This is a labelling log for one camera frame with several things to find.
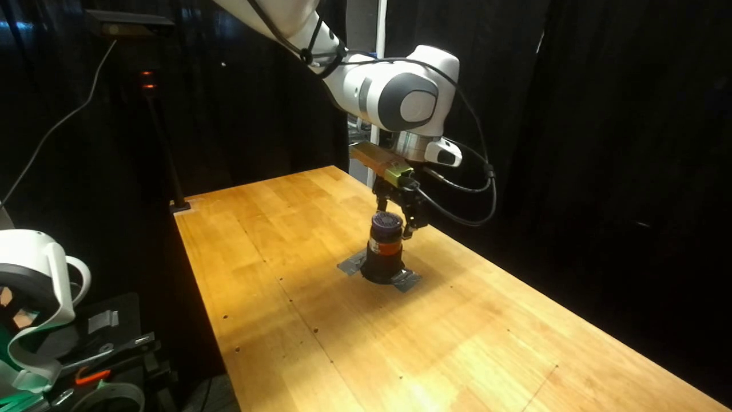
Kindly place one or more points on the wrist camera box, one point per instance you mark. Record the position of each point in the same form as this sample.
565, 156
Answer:
401, 177

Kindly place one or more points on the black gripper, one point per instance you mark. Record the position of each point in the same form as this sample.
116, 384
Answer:
407, 190

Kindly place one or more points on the wooden camera mount block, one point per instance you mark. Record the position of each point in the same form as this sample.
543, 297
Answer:
369, 156

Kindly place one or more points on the dark grey platform plate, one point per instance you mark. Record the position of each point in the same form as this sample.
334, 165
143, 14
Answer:
115, 321

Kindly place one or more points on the black camera tripod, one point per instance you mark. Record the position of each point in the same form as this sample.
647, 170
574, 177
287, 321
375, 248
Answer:
162, 153

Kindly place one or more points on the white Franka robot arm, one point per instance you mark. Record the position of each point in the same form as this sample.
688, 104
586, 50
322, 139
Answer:
397, 99

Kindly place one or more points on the brown cup with purple lid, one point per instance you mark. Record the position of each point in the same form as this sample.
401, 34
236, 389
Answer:
383, 264

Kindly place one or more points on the white vertical pole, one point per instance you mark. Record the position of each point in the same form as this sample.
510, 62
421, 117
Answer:
379, 30

